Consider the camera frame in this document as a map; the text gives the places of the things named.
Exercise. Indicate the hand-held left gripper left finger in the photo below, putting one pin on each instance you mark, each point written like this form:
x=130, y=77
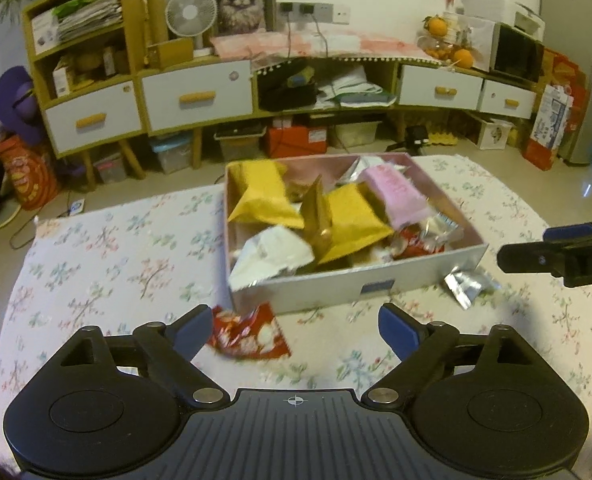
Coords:
x=195, y=332

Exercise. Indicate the small red snack packet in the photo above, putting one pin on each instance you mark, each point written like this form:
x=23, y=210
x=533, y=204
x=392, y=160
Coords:
x=416, y=245

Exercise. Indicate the orange fruit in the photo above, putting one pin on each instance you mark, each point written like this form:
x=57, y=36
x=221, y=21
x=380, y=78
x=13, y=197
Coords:
x=437, y=26
x=463, y=58

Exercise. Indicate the silver box with pink inside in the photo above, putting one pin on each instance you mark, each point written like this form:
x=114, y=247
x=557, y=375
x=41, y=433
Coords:
x=326, y=290

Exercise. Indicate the yellow snack packet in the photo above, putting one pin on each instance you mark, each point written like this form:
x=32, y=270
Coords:
x=353, y=220
x=266, y=195

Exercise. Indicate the long yellow sideboard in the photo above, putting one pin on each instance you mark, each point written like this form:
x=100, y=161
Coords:
x=376, y=80

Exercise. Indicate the gold brown snack packet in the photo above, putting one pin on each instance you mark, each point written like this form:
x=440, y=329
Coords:
x=316, y=210

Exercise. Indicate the yellow shelf cabinet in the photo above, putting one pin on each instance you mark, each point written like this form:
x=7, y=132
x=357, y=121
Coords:
x=136, y=75

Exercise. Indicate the purple plush toy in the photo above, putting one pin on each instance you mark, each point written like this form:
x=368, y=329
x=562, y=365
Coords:
x=16, y=105

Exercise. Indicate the clear plastic storage bin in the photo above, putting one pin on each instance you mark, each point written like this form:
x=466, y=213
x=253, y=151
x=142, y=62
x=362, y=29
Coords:
x=173, y=157

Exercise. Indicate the red packet with white figure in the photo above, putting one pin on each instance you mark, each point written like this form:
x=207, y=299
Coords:
x=248, y=335

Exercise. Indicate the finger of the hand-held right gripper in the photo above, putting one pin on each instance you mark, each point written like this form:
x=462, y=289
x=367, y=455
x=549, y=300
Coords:
x=571, y=232
x=531, y=257

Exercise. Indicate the red printed bag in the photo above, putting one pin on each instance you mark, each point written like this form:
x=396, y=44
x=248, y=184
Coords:
x=26, y=175

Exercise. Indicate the red cardboard box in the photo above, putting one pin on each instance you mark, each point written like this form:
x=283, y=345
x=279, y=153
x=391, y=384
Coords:
x=296, y=141

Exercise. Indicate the silver foil snack packet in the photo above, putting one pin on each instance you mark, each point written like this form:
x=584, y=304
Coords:
x=471, y=287

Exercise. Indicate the pink cloth runner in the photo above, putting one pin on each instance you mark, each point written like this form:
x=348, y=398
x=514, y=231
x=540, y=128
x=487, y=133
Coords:
x=326, y=42

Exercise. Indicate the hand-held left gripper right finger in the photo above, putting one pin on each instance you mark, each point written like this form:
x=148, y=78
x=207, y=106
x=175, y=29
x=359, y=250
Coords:
x=397, y=332

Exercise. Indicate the clear white snack packet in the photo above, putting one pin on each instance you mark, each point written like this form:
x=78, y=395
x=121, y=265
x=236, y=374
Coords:
x=443, y=227

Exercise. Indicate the grey refrigerator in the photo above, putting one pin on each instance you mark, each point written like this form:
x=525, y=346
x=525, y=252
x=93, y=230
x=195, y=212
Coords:
x=583, y=60

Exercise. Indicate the pink snack packet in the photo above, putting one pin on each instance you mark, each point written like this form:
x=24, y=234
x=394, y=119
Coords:
x=398, y=195

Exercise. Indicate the white microwave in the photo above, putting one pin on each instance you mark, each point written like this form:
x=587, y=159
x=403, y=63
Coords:
x=518, y=52

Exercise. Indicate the white desk fan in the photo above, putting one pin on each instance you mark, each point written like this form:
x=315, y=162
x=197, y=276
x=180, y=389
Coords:
x=191, y=12

